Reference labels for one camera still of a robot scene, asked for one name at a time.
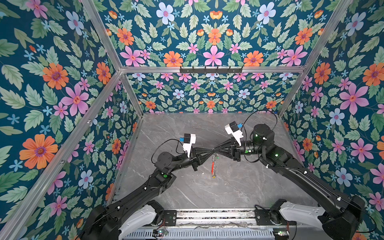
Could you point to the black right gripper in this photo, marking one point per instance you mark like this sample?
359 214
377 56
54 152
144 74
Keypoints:
236 151

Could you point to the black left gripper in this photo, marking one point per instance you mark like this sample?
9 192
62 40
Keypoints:
208 152

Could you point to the silver metal keyring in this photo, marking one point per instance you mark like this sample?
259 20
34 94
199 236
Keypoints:
214 159

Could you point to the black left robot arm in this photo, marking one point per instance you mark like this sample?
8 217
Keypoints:
137 209

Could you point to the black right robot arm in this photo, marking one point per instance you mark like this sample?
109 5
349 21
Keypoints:
337 214

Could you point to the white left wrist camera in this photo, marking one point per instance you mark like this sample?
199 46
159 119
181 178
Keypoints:
188 140

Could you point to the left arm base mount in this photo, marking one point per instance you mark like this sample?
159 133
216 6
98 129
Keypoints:
165 218

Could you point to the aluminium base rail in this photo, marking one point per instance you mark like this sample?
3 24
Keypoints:
233 216

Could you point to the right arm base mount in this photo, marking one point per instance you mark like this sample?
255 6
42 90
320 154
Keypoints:
271 216

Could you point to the black wall hook rail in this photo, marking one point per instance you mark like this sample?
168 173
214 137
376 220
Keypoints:
210 70

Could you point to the white perforated cable duct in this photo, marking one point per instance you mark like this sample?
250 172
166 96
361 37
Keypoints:
200 234

